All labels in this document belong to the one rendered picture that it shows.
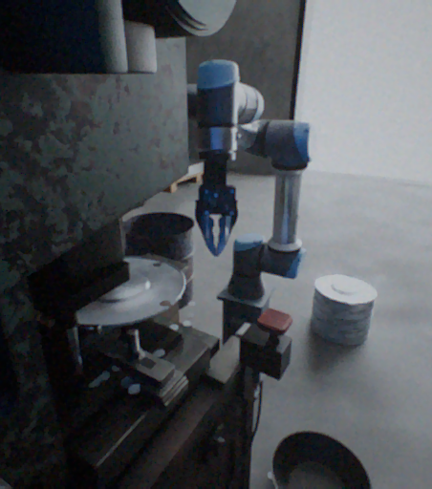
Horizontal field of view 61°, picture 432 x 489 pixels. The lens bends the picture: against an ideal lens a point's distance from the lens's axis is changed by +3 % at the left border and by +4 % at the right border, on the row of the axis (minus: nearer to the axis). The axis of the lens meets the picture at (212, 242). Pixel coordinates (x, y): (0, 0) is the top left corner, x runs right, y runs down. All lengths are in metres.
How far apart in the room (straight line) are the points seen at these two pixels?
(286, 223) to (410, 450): 0.92
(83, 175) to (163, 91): 0.18
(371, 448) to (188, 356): 1.00
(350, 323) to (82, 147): 1.65
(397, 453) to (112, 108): 1.46
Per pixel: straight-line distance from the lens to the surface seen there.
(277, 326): 0.74
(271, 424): 1.57
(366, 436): 1.63
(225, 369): 0.81
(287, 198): 1.17
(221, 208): 0.67
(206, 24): 0.43
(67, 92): 0.44
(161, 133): 0.55
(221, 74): 0.69
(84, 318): 0.75
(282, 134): 1.12
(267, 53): 5.44
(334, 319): 1.92
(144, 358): 0.67
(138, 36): 0.36
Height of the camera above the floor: 1.19
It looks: 24 degrees down
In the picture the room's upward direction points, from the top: straight up
